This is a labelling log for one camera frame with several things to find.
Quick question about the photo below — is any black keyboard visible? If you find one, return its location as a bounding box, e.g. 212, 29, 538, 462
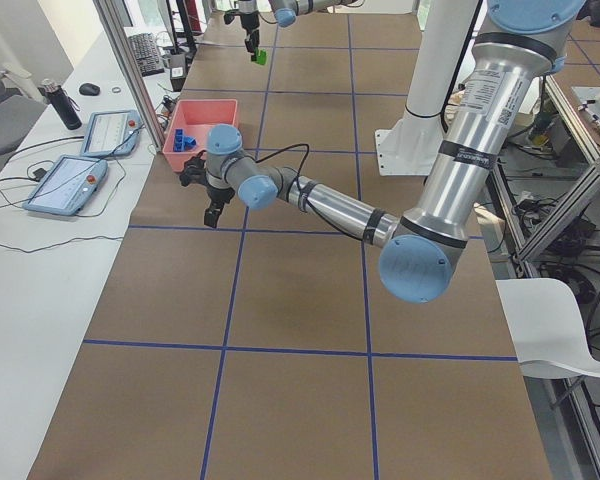
127, 33, 164, 77

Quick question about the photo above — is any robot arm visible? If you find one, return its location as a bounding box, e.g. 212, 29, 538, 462
180, 1, 582, 303
223, 0, 356, 62

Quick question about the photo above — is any green block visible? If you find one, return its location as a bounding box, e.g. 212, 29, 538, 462
251, 49, 267, 66

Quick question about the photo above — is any long blue studded block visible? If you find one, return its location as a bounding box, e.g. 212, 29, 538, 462
173, 129, 185, 152

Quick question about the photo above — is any black computer mouse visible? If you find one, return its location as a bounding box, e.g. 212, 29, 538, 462
79, 82, 101, 96

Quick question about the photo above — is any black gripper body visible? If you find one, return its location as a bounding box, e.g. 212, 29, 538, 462
223, 10, 260, 53
179, 153, 234, 228

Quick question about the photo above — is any blue teach pendant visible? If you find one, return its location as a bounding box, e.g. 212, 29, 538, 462
22, 155, 108, 216
80, 110, 144, 158

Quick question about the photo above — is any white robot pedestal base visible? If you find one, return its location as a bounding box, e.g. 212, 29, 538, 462
375, 0, 482, 176

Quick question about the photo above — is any small blue block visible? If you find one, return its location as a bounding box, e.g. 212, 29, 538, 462
183, 136, 197, 151

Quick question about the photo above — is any pink plastic box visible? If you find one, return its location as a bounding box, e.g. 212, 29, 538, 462
162, 99, 239, 173

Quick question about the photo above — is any aluminium frame post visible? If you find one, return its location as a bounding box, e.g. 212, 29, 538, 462
93, 0, 165, 152

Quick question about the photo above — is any blue teach pendant far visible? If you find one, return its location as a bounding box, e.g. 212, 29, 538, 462
80, 110, 144, 158

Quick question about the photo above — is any black water bottle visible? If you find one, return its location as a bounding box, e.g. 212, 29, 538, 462
41, 78, 82, 130

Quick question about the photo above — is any blue teach pendant near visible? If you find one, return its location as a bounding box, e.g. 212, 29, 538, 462
22, 155, 108, 216

